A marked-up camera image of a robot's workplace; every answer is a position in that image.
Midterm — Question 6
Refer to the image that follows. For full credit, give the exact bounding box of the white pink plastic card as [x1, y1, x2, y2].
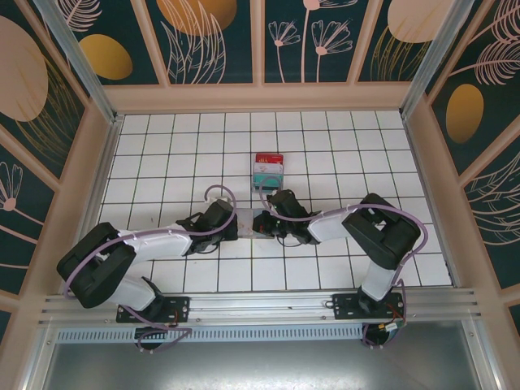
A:
[252, 161, 284, 176]

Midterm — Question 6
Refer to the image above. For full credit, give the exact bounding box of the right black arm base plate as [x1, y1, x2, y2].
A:
[331, 292, 408, 322]

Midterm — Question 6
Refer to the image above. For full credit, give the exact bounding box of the aluminium frame bar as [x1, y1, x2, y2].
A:
[22, 323, 58, 390]
[462, 318, 505, 390]

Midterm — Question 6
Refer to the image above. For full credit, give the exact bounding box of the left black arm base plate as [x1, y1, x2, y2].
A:
[115, 296, 192, 324]

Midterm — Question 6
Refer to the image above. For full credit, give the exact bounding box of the red plastic card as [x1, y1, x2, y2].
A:
[254, 152, 285, 166]

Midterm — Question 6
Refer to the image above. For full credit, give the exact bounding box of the grey metal sheet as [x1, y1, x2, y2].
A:
[40, 320, 503, 390]

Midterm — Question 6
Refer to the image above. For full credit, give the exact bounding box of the clear acrylic card stand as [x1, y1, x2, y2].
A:
[249, 152, 286, 200]

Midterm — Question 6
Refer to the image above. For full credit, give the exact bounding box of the aluminium corner post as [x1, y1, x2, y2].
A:
[400, 0, 488, 119]
[32, 0, 124, 125]

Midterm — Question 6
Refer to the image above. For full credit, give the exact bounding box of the aluminium mounting rail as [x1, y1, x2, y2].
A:
[38, 287, 483, 326]

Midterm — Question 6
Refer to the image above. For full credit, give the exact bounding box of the grey slotted cable duct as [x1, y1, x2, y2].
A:
[54, 326, 366, 343]

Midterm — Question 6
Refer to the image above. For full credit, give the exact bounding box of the teal plastic card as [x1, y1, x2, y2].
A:
[251, 171, 284, 191]

